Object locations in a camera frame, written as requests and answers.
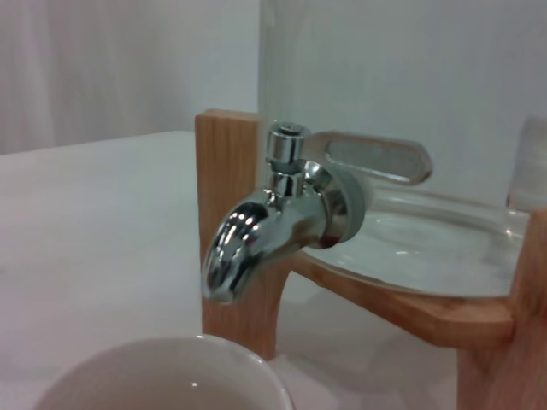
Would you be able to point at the chrome faucet with lever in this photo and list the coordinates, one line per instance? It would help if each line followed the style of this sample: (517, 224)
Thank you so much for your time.
(278, 213)

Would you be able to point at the red cup white inside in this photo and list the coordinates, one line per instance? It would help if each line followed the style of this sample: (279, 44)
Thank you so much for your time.
(171, 376)

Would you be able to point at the wooden dispenser stand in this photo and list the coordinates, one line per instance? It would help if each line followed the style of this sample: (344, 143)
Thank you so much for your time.
(226, 171)

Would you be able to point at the glass water dispenser jar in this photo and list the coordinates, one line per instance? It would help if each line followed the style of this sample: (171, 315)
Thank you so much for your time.
(406, 85)

